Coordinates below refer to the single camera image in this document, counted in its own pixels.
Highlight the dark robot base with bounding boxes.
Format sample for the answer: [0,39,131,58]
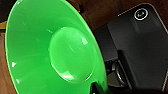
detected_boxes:
[93,2,168,93]

